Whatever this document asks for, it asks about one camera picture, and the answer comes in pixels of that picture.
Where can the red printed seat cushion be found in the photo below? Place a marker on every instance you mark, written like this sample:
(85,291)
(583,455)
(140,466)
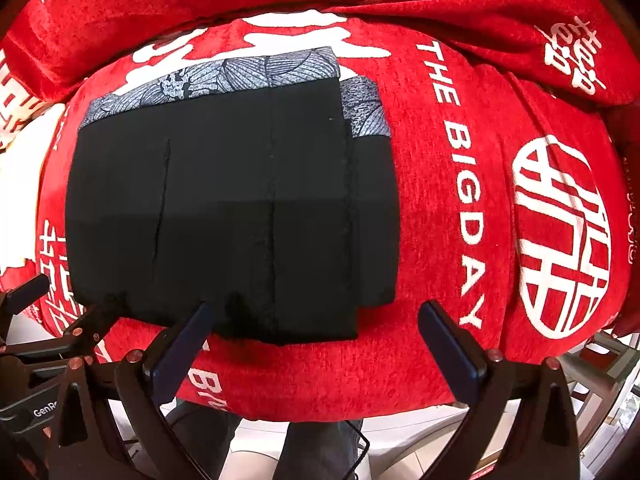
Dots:
(440,210)

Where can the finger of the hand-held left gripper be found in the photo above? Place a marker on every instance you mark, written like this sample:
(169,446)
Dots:
(75,332)
(27,292)

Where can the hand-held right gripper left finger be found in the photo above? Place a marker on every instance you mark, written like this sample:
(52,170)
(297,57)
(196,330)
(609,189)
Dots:
(182,355)

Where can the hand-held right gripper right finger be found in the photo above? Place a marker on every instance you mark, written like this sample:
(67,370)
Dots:
(452,355)

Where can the bright white cloth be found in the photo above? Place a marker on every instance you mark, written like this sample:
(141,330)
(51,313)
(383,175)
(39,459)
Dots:
(22,175)

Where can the wooden furniture frame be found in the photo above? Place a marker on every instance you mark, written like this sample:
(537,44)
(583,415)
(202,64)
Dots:
(602,360)

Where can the red printed back cushion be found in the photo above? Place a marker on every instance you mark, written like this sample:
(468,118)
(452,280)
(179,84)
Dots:
(200,5)

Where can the person's right leg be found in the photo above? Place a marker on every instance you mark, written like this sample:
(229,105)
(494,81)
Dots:
(310,452)

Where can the black pants with grey waistband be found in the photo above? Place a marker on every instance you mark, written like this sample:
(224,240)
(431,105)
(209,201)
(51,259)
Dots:
(225,210)

